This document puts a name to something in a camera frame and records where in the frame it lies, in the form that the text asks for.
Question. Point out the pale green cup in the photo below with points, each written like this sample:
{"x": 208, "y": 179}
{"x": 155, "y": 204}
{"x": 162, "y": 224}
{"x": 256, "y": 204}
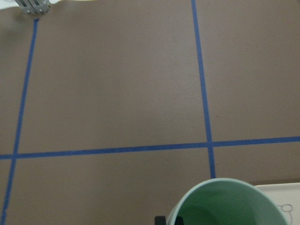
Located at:
{"x": 225, "y": 201}

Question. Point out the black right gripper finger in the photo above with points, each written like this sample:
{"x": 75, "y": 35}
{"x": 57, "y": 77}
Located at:
{"x": 160, "y": 220}

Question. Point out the aluminium frame post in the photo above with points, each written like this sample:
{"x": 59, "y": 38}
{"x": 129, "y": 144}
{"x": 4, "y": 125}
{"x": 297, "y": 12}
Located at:
{"x": 34, "y": 6}

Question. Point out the cream rabbit tray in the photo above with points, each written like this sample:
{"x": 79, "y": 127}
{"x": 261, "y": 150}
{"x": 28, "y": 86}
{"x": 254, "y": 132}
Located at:
{"x": 287, "y": 198}

